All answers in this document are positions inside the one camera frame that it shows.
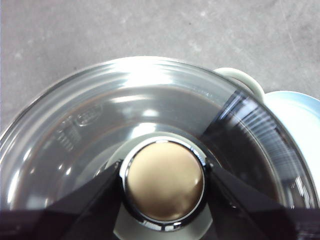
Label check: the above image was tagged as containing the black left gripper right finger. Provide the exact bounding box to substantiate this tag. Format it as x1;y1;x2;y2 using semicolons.
206;162;320;240

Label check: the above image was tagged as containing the glass lid with green knob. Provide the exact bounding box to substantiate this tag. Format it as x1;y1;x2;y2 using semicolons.
0;56;316;240

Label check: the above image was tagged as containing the pale green electric steamer pot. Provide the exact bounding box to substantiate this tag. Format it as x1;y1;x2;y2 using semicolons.
0;56;316;240

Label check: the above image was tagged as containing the blue round plate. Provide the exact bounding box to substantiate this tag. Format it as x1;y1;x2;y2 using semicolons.
264;91;320;209

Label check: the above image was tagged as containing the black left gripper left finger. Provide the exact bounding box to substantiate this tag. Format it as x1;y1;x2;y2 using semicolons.
0;161;121;240

